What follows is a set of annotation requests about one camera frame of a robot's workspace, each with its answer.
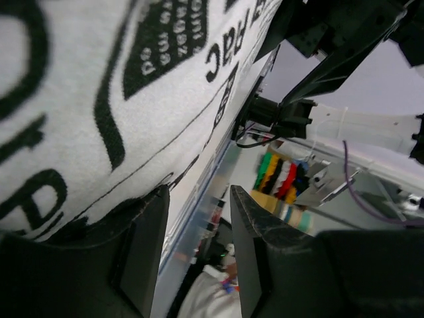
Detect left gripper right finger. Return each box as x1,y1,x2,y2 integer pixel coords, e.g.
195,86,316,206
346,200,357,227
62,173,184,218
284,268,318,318
230,185,423,317

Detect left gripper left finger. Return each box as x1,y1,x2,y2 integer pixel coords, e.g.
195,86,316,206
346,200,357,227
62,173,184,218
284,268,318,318
1,185,170,317

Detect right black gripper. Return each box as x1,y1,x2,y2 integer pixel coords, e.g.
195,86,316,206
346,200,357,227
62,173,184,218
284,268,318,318
257,0,423,105

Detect newspaper print trousers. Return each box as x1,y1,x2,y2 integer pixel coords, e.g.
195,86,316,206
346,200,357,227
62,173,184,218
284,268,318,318
1,1,282,241

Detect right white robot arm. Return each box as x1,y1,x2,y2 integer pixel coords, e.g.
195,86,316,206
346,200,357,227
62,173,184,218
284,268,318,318
235,1,423,163

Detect colourful tape rolls stack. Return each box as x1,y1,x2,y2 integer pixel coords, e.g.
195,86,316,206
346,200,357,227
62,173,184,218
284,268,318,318
250,152,313,233

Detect person in white shirt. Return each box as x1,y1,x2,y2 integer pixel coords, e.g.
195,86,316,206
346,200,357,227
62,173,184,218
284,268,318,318
178,243,242,318

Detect aluminium rail frame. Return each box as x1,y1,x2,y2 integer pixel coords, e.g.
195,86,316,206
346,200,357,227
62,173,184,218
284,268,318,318
150,50,278,317

